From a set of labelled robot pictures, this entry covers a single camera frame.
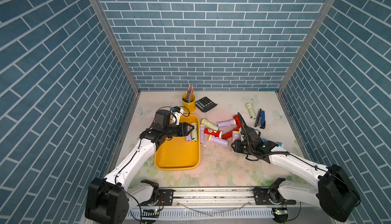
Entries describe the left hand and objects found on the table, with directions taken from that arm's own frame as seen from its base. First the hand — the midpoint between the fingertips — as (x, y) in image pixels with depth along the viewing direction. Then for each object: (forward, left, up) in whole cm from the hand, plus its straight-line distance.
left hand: (194, 128), depth 79 cm
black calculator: (+29, -7, -15) cm, 34 cm away
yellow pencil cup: (+23, +4, -7) cm, 25 cm away
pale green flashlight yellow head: (+6, 0, -15) cm, 16 cm away
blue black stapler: (+15, -44, -15) cm, 49 cm away
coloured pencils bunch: (+31, +3, -1) cm, 31 cm away
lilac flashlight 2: (+5, -5, -15) cm, 16 cm away
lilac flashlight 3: (0, -24, -8) cm, 25 cm away
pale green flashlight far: (+24, -39, -16) cm, 49 cm away
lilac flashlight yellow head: (+1, -15, -16) cm, 22 cm away
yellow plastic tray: (-6, +10, -19) cm, 22 cm away
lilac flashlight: (+2, +4, -15) cm, 15 cm away
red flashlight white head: (+5, -14, -14) cm, 21 cm away
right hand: (-4, -23, -12) cm, 26 cm away
